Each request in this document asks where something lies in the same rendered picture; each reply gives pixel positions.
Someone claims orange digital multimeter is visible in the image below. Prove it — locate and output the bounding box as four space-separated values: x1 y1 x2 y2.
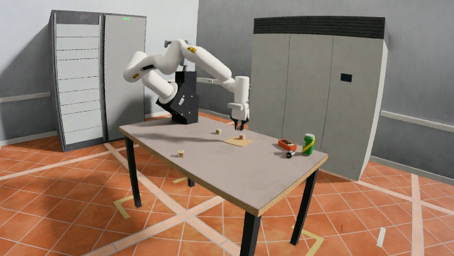
278 139 297 151

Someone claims green soda can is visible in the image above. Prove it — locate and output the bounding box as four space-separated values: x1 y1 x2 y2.
302 133 315 156

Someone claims tan square mat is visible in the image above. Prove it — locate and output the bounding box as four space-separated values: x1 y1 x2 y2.
223 136 253 147

